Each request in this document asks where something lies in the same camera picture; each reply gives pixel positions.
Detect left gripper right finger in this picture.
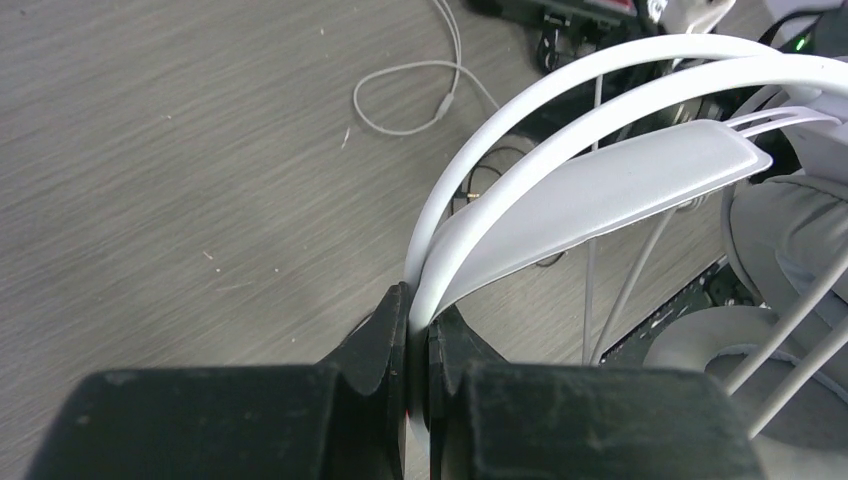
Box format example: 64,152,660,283
427,308,764,479

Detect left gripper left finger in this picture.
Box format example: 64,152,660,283
27,283,410,479

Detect black headphone cable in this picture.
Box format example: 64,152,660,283
450,145,564,270

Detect white headphone cable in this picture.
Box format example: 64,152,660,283
352,0,848,439

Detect small white headphones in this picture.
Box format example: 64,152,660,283
405,34,847,479

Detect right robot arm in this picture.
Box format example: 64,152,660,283
645,1,847,58

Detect black poker chip case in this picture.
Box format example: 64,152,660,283
466,0,661,74

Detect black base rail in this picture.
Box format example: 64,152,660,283
600,258,759,367

